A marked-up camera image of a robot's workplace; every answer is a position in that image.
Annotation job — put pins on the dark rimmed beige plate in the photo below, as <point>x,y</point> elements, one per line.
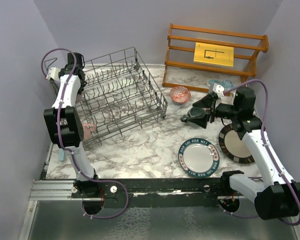
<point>233,147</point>

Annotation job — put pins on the green rimmed white plate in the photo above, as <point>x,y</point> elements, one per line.
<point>198,157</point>

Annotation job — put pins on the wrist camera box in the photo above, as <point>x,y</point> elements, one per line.
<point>53,74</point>
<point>216,89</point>

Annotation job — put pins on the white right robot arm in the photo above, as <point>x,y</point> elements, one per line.
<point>278,197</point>

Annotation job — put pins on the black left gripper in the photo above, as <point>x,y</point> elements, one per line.
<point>80,86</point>

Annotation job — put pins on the white speckled mug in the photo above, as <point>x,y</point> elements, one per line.
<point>232,96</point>

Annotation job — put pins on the grey-green ceramic mug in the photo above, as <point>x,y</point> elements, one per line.
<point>193,112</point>

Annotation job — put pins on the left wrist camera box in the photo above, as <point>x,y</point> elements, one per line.
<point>53,74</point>

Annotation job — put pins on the red patterned bowl near mug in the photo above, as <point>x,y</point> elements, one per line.
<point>180,94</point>

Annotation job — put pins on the pink mug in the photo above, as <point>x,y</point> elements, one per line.
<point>88,130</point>

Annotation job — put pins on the grey wire dish rack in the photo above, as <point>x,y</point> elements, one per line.
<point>120,95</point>

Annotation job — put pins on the yellow book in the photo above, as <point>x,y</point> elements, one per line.
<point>212,54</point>

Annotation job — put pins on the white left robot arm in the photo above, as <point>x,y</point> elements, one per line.
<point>65,127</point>

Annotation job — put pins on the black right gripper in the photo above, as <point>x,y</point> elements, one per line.
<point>207,102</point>

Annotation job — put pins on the wooden shelf rack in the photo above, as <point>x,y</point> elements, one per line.
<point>245,55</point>

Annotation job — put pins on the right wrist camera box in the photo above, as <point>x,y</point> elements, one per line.
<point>216,89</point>

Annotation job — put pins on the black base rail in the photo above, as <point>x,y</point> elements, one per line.
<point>153,192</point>

